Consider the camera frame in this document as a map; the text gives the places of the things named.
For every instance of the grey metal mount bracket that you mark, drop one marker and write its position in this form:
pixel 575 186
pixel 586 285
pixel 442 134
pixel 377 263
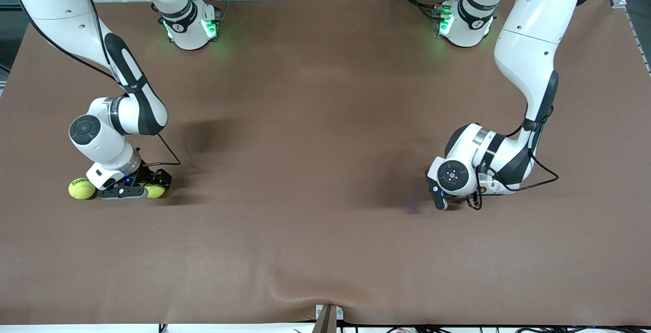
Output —
pixel 328 320

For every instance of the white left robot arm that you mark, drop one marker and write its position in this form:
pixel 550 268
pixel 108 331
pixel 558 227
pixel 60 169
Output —
pixel 529 43

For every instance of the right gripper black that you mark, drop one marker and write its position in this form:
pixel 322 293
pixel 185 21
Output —
pixel 149 174

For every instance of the silver tennis ball can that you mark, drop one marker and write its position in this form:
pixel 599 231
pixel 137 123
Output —
pixel 496 187

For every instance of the yellow tennis ball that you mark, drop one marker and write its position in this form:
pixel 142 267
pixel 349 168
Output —
pixel 81 189
pixel 155 192

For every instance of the brown table mat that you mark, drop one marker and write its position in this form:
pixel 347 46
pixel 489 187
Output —
pixel 407 251

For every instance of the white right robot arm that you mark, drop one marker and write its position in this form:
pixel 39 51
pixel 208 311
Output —
pixel 56 7

